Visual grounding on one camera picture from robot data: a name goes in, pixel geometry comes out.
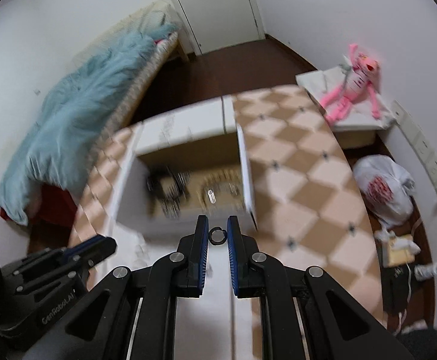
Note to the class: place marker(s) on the checkered tablecloth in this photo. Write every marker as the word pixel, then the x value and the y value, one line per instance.
pixel 309 211

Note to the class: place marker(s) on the white plastic bag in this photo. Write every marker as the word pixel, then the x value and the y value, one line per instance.
pixel 387 188

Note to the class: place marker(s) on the bed mattress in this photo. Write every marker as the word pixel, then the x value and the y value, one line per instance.
pixel 148 20

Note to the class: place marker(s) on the teal duvet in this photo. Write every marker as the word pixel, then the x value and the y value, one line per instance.
pixel 57 149

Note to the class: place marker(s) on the pink panther plush toy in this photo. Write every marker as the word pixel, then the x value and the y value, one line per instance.
pixel 360 82

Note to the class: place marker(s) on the black fitness band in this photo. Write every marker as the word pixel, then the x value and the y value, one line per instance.
pixel 153 182

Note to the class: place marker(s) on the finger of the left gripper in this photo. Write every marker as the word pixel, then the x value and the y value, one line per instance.
pixel 91 252

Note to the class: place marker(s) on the white door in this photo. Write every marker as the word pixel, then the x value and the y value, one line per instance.
pixel 216 24

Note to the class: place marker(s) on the white power strip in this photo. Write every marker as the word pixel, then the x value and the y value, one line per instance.
pixel 423 149

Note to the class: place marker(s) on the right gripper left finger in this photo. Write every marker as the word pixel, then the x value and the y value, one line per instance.
pixel 194 247

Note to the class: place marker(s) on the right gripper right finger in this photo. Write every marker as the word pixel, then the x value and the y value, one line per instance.
pixel 247 276

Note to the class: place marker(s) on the white cardboard box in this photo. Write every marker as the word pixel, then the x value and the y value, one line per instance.
pixel 207 176

